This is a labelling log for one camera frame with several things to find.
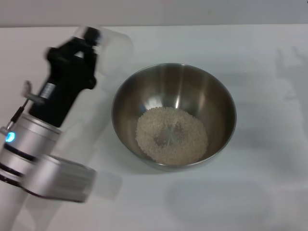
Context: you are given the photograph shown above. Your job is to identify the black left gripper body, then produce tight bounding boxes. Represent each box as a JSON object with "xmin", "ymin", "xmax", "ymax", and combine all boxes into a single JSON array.
[{"xmin": 28, "ymin": 38, "xmax": 98, "ymax": 128}]

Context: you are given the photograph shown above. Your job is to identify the clear plastic measuring cup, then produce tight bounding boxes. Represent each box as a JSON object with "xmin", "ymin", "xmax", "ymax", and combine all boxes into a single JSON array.
[{"xmin": 71, "ymin": 25, "xmax": 134, "ymax": 81}]

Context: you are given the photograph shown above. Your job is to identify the white rice grains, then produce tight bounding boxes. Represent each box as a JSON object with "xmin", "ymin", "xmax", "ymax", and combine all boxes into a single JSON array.
[{"xmin": 135, "ymin": 107, "xmax": 209, "ymax": 166}]

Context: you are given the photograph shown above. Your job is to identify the stainless steel mixing bowl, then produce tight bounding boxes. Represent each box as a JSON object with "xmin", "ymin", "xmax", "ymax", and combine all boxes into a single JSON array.
[{"xmin": 111, "ymin": 63, "xmax": 237, "ymax": 172}]

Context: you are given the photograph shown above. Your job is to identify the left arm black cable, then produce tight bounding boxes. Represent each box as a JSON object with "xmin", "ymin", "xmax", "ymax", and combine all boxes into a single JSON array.
[{"xmin": 0, "ymin": 81, "xmax": 33, "ymax": 135}]

